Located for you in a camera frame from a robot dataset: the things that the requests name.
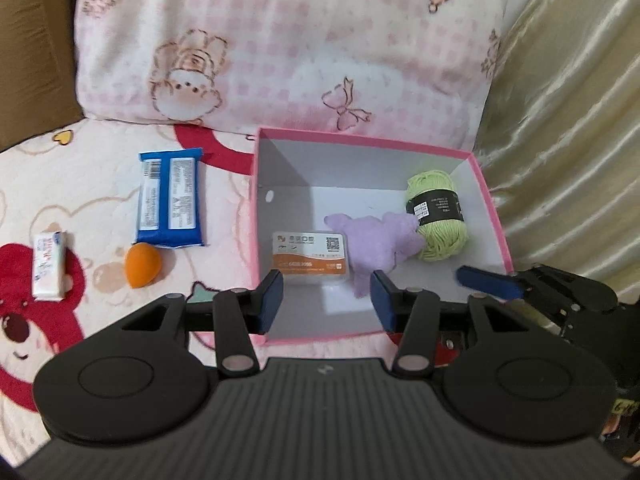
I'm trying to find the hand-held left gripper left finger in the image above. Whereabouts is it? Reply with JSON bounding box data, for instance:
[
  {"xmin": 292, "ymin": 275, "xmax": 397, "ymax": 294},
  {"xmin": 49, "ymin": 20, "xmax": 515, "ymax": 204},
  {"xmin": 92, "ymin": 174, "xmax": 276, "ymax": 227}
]
[{"xmin": 122, "ymin": 270, "xmax": 284, "ymax": 378}]

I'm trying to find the small white printed packet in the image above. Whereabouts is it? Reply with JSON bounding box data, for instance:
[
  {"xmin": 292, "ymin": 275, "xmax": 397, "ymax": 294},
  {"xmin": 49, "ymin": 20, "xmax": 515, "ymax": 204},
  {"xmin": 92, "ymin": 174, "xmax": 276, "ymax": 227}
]
[{"xmin": 31, "ymin": 231, "xmax": 68, "ymax": 302}]

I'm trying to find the purple plush toy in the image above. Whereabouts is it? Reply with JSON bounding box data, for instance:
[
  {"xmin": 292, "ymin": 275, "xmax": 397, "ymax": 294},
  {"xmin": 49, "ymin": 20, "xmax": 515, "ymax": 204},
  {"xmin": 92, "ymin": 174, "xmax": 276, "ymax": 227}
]
[{"xmin": 325, "ymin": 211, "xmax": 426, "ymax": 300}]

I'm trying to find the beige satin curtain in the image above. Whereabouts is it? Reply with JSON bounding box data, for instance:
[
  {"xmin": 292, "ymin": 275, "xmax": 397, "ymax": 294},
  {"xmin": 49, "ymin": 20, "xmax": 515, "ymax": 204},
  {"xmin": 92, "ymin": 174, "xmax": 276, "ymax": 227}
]
[{"xmin": 472, "ymin": 0, "xmax": 640, "ymax": 306}]

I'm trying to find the red bear printed blanket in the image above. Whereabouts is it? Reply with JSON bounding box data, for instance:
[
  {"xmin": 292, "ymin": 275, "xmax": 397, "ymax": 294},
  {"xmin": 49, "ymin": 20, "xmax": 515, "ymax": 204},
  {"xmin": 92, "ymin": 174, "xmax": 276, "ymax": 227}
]
[{"xmin": 0, "ymin": 120, "xmax": 451, "ymax": 466}]

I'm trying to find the pink checked cartoon pillow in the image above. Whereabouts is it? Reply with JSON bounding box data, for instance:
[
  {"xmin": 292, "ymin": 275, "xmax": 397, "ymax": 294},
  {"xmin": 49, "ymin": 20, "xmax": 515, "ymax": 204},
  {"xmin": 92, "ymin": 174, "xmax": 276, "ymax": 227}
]
[{"xmin": 72, "ymin": 0, "xmax": 511, "ymax": 151}]

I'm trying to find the green yarn ball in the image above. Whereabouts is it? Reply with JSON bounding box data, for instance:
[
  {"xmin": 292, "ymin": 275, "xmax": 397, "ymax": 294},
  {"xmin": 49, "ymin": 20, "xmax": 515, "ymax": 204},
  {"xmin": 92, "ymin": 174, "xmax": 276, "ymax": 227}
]
[{"xmin": 404, "ymin": 170, "xmax": 471, "ymax": 262}]

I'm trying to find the pink cardboard box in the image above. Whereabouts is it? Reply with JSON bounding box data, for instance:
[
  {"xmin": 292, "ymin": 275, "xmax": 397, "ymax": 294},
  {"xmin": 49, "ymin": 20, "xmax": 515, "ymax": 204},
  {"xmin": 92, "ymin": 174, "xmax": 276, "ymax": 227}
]
[{"xmin": 248, "ymin": 127, "xmax": 515, "ymax": 346}]

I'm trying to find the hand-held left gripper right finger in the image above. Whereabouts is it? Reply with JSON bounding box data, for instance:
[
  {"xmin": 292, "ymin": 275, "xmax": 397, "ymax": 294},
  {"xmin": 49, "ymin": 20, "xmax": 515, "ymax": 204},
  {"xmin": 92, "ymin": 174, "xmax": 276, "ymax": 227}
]
[{"xmin": 371, "ymin": 270, "xmax": 526, "ymax": 378}]

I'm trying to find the clear orange-label card box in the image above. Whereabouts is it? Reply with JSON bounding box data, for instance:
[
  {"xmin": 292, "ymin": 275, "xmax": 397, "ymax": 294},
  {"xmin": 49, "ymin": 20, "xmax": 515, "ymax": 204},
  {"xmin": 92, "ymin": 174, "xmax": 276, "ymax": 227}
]
[{"xmin": 271, "ymin": 231, "xmax": 348, "ymax": 286}]

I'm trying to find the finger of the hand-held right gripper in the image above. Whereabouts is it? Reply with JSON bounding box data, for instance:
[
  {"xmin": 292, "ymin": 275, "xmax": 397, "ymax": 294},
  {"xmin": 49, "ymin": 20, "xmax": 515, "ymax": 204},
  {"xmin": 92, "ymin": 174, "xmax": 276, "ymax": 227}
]
[{"xmin": 457, "ymin": 262, "xmax": 621, "ymax": 321}]

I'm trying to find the blue wet wipes packet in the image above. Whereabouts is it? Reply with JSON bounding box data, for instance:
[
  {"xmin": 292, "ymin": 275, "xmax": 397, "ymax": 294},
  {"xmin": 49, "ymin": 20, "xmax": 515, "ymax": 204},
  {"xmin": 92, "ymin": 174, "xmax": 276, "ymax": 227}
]
[{"xmin": 136, "ymin": 147, "xmax": 207, "ymax": 248}]

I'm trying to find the orange makeup sponge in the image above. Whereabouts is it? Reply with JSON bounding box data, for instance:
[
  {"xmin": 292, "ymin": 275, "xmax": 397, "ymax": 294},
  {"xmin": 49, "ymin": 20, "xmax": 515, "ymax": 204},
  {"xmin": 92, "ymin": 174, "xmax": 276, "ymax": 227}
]
[{"xmin": 125, "ymin": 242, "xmax": 162, "ymax": 289}]

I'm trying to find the brown embroidered cushion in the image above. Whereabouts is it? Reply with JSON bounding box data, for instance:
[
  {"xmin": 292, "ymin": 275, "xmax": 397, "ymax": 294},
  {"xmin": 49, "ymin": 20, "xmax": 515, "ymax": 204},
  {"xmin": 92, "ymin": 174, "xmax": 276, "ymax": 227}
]
[{"xmin": 0, "ymin": 0, "xmax": 83, "ymax": 153}]

